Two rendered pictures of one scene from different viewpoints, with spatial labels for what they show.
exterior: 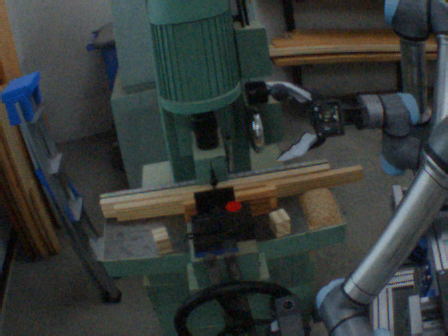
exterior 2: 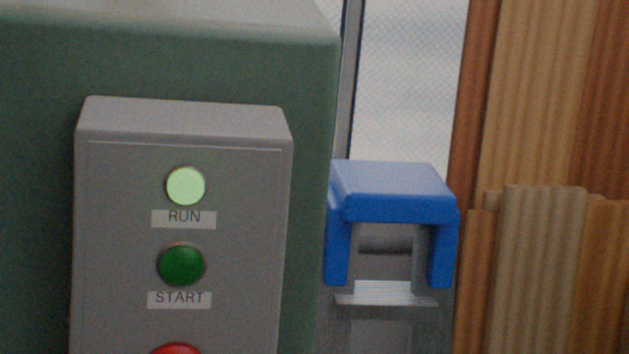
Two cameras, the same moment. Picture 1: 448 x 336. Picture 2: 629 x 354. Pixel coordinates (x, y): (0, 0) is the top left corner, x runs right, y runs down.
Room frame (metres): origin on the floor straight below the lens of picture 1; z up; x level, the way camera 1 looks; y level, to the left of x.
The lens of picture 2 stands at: (1.35, -0.58, 1.61)
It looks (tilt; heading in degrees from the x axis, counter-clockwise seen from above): 19 degrees down; 83
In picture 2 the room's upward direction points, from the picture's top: 5 degrees clockwise
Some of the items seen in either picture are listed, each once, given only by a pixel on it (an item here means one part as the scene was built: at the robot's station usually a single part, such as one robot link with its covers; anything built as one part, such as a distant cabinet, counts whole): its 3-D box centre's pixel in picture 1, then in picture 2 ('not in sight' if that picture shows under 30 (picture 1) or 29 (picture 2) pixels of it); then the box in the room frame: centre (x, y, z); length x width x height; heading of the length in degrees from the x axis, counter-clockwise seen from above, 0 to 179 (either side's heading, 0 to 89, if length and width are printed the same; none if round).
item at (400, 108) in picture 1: (396, 111); not in sight; (0.86, -0.40, 1.19); 0.11 x 0.08 x 0.09; 92
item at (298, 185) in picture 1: (243, 195); not in sight; (1.02, -0.04, 0.92); 0.65 x 0.02 x 0.04; 92
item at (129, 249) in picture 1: (222, 242); not in sight; (0.92, 0.03, 0.87); 0.61 x 0.30 x 0.06; 92
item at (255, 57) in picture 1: (251, 48); not in sight; (1.24, -0.12, 1.23); 0.09 x 0.08 x 0.15; 2
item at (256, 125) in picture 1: (255, 129); not in sight; (1.16, -0.09, 1.02); 0.12 x 0.03 x 0.12; 2
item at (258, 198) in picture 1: (228, 209); not in sight; (0.97, 0.00, 0.93); 0.20 x 0.02 x 0.05; 92
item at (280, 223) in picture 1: (279, 223); not in sight; (0.89, -0.11, 0.92); 0.04 x 0.04 x 0.04; 15
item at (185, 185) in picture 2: not in sight; (186, 187); (1.35, -0.14, 1.46); 0.02 x 0.01 x 0.02; 2
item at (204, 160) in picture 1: (210, 157); not in sight; (1.04, 0.03, 1.03); 0.14 x 0.07 x 0.09; 2
